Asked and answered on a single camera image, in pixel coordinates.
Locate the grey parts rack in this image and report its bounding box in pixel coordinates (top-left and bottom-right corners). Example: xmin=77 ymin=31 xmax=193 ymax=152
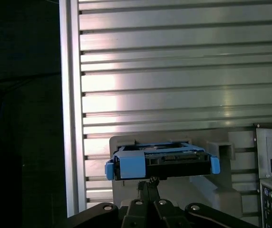
xmin=109 ymin=135 xmax=243 ymax=218

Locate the black PC case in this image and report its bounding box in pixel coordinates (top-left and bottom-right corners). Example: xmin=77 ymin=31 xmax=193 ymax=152
xmin=253 ymin=123 xmax=272 ymax=228

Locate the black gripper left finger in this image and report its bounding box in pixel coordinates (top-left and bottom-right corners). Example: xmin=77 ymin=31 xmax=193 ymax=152
xmin=67 ymin=180 xmax=151 ymax=228

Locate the hard disk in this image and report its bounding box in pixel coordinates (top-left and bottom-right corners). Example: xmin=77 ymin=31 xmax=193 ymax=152
xmin=104 ymin=142 xmax=221 ymax=181

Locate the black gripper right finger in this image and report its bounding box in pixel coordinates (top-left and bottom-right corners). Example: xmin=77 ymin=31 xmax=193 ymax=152
xmin=149 ymin=176 xmax=260 ymax=228

